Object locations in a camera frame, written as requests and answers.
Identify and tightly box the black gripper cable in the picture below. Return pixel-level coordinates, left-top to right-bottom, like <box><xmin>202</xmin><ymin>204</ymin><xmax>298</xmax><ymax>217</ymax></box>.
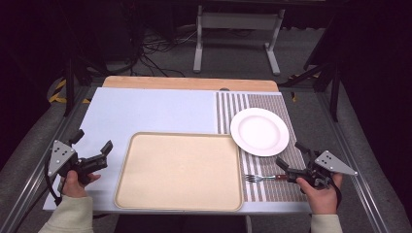
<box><xmin>329</xmin><ymin>179</ymin><xmax>344</xmax><ymax>211</ymax></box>
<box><xmin>43</xmin><ymin>159</ymin><xmax>65</xmax><ymax>207</ymax></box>

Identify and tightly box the beige plastic tray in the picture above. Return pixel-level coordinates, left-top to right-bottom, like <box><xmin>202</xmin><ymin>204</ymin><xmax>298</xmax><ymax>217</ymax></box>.
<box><xmin>113</xmin><ymin>131</ymin><xmax>245</xmax><ymax>213</ymax></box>

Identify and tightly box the pale blue table mat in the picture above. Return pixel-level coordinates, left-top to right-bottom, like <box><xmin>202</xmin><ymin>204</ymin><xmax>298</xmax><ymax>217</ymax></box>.
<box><xmin>42</xmin><ymin>86</ymin><xmax>313</xmax><ymax>215</ymax></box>

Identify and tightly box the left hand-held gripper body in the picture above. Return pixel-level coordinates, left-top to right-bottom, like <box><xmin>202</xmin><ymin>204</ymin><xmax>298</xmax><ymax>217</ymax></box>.
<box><xmin>47</xmin><ymin>139</ymin><xmax>109</xmax><ymax>185</ymax></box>

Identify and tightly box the person's right hand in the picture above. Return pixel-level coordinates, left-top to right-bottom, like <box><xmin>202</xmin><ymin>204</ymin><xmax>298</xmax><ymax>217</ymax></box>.
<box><xmin>295</xmin><ymin>173</ymin><xmax>344</xmax><ymax>216</ymax></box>

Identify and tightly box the white round plate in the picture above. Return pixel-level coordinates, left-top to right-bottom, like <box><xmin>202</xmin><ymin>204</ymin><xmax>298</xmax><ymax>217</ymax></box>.
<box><xmin>229</xmin><ymin>107</ymin><xmax>291</xmax><ymax>158</ymax></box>

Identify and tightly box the black tripod stand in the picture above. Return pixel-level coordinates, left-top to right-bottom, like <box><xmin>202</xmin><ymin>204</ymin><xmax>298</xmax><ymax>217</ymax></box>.
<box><xmin>277</xmin><ymin>59</ymin><xmax>342</xmax><ymax>123</ymax></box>
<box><xmin>62</xmin><ymin>56</ymin><xmax>110</xmax><ymax>118</ymax></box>

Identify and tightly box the white metal stand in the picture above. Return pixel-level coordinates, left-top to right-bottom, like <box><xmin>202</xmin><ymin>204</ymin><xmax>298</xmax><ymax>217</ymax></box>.
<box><xmin>192</xmin><ymin>4</ymin><xmax>287</xmax><ymax>77</ymax></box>

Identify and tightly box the yellow black floor tape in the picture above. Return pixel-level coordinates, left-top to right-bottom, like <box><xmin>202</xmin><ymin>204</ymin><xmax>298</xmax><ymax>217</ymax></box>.
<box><xmin>48</xmin><ymin>78</ymin><xmax>92</xmax><ymax>105</ymax></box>

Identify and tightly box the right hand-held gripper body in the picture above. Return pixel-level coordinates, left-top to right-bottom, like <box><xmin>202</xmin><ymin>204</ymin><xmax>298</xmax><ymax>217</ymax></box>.
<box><xmin>284</xmin><ymin>150</ymin><xmax>360</xmax><ymax>190</ymax></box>

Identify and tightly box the tangle of black floor cables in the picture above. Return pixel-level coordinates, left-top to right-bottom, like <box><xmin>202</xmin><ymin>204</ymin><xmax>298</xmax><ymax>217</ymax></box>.
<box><xmin>137</xmin><ymin>27</ymin><xmax>199</xmax><ymax>78</ymax></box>

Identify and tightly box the striped brown placemat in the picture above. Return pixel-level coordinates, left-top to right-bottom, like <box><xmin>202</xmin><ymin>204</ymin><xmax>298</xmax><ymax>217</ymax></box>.
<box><xmin>215</xmin><ymin>90</ymin><xmax>309</xmax><ymax>204</ymax></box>

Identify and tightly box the aluminium frame rail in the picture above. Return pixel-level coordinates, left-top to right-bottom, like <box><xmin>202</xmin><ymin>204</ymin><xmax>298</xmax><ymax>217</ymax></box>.
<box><xmin>0</xmin><ymin>86</ymin><xmax>95</xmax><ymax>233</ymax></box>
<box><xmin>315</xmin><ymin>91</ymin><xmax>391</xmax><ymax>233</ymax></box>

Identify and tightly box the person's left hand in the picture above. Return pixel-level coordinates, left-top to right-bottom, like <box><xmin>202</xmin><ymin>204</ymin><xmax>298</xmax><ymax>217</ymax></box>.
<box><xmin>59</xmin><ymin>170</ymin><xmax>102</xmax><ymax>199</ymax></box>

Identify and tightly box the fork with red handle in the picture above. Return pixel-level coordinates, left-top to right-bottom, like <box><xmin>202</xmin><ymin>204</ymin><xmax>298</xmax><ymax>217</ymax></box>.
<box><xmin>244</xmin><ymin>173</ymin><xmax>288</xmax><ymax>183</ymax></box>

